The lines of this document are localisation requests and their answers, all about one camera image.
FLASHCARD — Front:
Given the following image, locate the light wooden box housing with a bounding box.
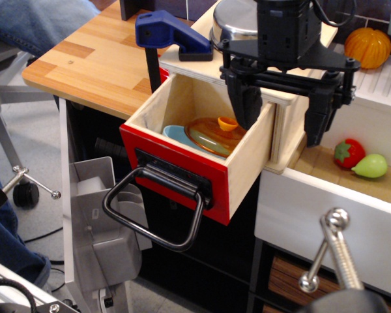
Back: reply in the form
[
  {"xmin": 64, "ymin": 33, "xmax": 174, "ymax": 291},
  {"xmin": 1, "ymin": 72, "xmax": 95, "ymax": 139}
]
[{"xmin": 160, "ymin": 1, "xmax": 308, "ymax": 174}]

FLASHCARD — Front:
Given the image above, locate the green toy pear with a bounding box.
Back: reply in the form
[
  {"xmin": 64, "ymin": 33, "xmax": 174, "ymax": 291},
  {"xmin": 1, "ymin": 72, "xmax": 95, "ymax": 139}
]
[{"xmin": 351, "ymin": 154, "xmax": 388, "ymax": 178}]

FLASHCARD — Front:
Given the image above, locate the person's blue jeans leg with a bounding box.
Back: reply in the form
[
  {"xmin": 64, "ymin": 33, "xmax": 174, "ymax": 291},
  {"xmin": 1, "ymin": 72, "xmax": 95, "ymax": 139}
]
[{"xmin": 0, "ymin": 153, "xmax": 51, "ymax": 288}]

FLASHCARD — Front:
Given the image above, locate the orange glass pot lid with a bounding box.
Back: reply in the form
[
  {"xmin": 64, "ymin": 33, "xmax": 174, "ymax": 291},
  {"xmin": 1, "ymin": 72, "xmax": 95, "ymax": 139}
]
[{"xmin": 184, "ymin": 117, "xmax": 247, "ymax": 158}]

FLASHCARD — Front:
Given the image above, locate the black floor cable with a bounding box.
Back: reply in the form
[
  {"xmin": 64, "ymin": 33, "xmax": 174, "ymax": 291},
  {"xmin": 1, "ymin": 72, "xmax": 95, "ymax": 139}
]
[{"xmin": 23, "ymin": 226, "xmax": 66, "ymax": 293}]

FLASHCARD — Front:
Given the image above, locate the silver clamp handle left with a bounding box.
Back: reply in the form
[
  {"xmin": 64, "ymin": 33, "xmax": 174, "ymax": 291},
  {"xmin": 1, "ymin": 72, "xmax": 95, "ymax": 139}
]
[{"xmin": 0, "ymin": 166, "xmax": 61, "ymax": 208}]

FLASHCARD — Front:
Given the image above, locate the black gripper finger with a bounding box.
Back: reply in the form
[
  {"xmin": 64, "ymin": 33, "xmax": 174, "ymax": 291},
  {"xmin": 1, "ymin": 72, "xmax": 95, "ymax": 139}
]
[
  {"xmin": 222, "ymin": 72, "xmax": 263, "ymax": 130},
  {"xmin": 305, "ymin": 88, "xmax": 336, "ymax": 147}
]

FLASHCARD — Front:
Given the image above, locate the stainless steel pot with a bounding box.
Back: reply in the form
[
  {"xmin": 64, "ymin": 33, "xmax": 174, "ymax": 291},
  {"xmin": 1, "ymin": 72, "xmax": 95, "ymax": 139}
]
[{"xmin": 210, "ymin": 0, "xmax": 257, "ymax": 47}]

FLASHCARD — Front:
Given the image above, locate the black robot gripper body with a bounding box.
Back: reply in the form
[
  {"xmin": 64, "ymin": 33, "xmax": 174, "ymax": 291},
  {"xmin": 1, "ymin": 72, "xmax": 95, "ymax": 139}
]
[{"xmin": 218, "ymin": 1, "xmax": 360, "ymax": 105}]

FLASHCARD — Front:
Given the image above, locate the blue bar clamp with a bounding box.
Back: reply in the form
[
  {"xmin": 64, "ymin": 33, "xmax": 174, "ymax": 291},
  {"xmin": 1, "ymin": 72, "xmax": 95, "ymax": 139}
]
[{"xmin": 135, "ymin": 10, "xmax": 214, "ymax": 92}]

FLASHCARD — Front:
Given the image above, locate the grey metal chair frame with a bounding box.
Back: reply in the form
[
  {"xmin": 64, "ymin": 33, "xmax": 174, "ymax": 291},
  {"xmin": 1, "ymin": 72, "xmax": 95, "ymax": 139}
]
[{"xmin": 0, "ymin": 35, "xmax": 56, "ymax": 183}]

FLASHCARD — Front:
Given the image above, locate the orange toy pumpkin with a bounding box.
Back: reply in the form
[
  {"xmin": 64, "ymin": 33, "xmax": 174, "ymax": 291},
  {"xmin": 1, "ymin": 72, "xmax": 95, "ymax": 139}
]
[{"xmin": 344, "ymin": 27, "xmax": 391, "ymax": 69}]

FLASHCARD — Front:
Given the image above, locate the white sink basin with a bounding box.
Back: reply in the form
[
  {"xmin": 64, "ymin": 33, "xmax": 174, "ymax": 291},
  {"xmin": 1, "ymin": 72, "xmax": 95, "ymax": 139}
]
[{"xmin": 254, "ymin": 43, "xmax": 391, "ymax": 301}]

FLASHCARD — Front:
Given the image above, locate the red toy strawberry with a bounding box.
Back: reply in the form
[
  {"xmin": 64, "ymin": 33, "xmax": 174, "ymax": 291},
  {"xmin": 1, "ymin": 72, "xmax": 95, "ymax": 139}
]
[{"xmin": 334, "ymin": 138, "xmax": 366, "ymax": 169}]

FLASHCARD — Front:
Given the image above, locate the grey plastic bracket holder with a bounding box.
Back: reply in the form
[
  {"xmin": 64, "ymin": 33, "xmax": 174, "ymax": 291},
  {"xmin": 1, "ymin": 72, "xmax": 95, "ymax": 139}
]
[{"xmin": 63, "ymin": 156, "xmax": 152, "ymax": 312}]

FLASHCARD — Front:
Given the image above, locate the silver metal clamp screw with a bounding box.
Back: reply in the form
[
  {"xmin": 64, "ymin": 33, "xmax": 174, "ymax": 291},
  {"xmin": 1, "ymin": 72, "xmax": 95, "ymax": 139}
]
[{"xmin": 298, "ymin": 207, "xmax": 364, "ymax": 293}]

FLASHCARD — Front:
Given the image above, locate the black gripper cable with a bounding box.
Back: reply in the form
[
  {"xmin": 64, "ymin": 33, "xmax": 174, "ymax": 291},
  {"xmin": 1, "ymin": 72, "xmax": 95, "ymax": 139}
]
[{"xmin": 310, "ymin": 0, "xmax": 358, "ymax": 28}]

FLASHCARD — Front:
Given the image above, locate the black metal drawer handle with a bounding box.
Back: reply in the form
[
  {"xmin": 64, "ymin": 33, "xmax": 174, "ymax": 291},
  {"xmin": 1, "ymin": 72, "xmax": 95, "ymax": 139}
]
[{"xmin": 102, "ymin": 149, "xmax": 212, "ymax": 252}]

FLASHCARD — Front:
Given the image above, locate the black caster wheel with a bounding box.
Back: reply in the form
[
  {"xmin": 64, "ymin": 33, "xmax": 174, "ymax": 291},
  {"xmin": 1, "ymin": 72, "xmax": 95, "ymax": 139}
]
[{"xmin": 13, "ymin": 183, "xmax": 39, "ymax": 209}]

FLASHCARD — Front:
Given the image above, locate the red-fronted wooden drawer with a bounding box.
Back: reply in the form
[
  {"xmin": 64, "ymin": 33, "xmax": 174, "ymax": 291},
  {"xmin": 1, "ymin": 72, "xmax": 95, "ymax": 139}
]
[{"xmin": 120, "ymin": 74, "xmax": 275, "ymax": 225}]

